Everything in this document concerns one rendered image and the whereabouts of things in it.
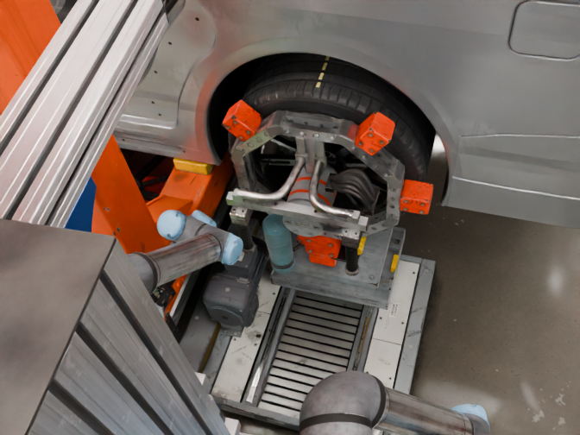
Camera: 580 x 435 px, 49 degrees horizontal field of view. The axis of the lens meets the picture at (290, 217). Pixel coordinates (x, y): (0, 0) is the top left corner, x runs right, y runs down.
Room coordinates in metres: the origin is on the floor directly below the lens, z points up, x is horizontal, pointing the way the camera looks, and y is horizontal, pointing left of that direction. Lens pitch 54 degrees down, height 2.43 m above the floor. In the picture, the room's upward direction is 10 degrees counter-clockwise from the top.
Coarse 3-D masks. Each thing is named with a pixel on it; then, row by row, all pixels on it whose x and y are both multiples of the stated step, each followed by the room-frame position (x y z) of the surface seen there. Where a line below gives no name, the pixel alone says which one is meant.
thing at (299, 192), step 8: (304, 168) 1.28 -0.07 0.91; (328, 168) 1.27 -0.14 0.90; (304, 176) 1.24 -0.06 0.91; (320, 176) 1.23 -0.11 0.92; (328, 176) 1.23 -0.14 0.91; (296, 184) 1.23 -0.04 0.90; (304, 184) 1.21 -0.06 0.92; (320, 184) 1.20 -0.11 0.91; (296, 192) 1.19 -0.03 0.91; (304, 192) 1.18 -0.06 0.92; (320, 192) 1.17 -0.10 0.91; (328, 192) 1.18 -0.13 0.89; (336, 192) 1.21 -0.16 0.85; (288, 200) 1.18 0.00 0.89; (296, 200) 1.16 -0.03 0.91; (304, 200) 1.15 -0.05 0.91; (320, 200) 1.15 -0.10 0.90; (328, 200) 1.16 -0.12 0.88; (288, 224) 1.13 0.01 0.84; (296, 224) 1.12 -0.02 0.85; (304, 224) 1.10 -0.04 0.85; (312, 224) 1.09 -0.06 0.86; (320, 224) 1.08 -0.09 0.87; (296, 232) 1.11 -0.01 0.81; (304, 232) 1.11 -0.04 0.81; (312, 232) 1.09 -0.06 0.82; (320, 232) 1.08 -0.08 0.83
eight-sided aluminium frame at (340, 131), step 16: (272, 112) 1.35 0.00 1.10; (288, 112) 1.32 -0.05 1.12; (272, 128) 1.28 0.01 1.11; (288, 128) 1.26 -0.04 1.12; (304, 128) 1.25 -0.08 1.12; (320, 128) 1.24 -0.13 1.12; (336, 128) 1.25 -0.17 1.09; (352, 128) 1.22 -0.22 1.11; (240, 144) 1.34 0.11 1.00; (256, 144) 1.31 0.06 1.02; (352, 144) 1.18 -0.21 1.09; (240, 160) 1.34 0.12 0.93; (368, 160) 1.17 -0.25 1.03; (384, 160) 1.19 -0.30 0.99; (240, 176) 1.35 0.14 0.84; (384, 176) 1.15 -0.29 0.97; (400, 176) 1.14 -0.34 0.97; (400, 192) 1.14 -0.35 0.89; (384, 208) 1.20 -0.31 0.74; (384, 224) 1.14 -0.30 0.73
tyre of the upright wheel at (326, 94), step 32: (288, 64) 1.49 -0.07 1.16; (320, 64) 1.44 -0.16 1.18; (352, 64) 1.42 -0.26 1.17; (256, 96) 1.41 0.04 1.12; (288, 96) 1.35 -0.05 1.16; (320, 96) 1.32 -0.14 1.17; (352, 96) 1.30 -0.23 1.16; (384, 96) 1.32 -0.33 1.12; (416, 128) 1.27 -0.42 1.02; (416, 160) 1.19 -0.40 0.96
